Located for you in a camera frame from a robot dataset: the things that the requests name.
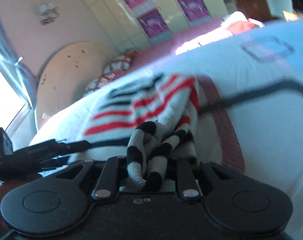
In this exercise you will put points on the patterned pillow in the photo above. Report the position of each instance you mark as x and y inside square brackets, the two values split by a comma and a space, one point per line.
[98, 83]
[120, 63]

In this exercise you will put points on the striped knit kids sweater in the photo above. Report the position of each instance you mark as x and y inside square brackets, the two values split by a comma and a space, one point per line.
[148, 120]

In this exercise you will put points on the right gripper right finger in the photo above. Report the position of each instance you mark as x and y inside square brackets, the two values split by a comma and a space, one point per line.
[186, 185]

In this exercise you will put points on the grey window curtain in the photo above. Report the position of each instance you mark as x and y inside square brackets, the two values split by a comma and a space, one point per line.
[18, 75]

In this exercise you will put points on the lower left purple poster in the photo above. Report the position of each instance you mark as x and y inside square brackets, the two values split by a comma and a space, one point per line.
[155, 27]

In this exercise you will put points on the cream wardrobe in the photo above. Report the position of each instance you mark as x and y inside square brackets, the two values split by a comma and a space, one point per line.
[124, 29]

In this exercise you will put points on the red white clothes pile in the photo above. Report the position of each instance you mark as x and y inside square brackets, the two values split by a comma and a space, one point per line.
[237, 23]

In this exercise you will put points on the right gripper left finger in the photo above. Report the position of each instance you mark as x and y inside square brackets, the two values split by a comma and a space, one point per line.
[108, 184]

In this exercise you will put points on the lower right purple poster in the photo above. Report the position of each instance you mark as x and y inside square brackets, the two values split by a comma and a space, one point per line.
[195, 11]

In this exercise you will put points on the rear patterned pillow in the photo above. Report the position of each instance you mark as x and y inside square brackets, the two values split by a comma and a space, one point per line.
[120, 63]

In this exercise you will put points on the front patterned pillow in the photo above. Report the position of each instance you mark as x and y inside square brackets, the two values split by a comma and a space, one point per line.
[98, 83]

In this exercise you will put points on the beige round headboard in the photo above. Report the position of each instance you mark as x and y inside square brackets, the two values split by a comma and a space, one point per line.
[66, 75]

